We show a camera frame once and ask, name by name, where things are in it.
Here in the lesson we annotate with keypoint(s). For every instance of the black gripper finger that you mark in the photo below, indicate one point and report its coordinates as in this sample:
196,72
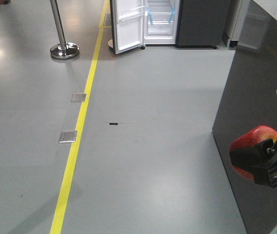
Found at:
253,160

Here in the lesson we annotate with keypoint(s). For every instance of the red yellow apple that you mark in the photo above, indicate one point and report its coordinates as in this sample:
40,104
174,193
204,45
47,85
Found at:
250,139

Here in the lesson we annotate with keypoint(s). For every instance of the grey fridge with door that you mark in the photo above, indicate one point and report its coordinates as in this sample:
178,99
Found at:
183,23

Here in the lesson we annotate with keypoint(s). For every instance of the grey speckled counter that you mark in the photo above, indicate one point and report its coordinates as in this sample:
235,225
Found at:
249,100

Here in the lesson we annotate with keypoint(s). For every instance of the silver floor plate near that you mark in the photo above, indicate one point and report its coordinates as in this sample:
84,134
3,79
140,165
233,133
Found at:
68,136

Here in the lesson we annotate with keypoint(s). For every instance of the silver floor plate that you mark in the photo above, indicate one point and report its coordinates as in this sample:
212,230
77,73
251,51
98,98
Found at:
78,97
68,136

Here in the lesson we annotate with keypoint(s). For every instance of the silver floor plate far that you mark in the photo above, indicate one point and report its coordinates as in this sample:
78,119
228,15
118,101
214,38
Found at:
78,97

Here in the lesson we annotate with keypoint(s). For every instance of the chrome stanchion post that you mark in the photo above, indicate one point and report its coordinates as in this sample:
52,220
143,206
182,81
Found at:
64,49

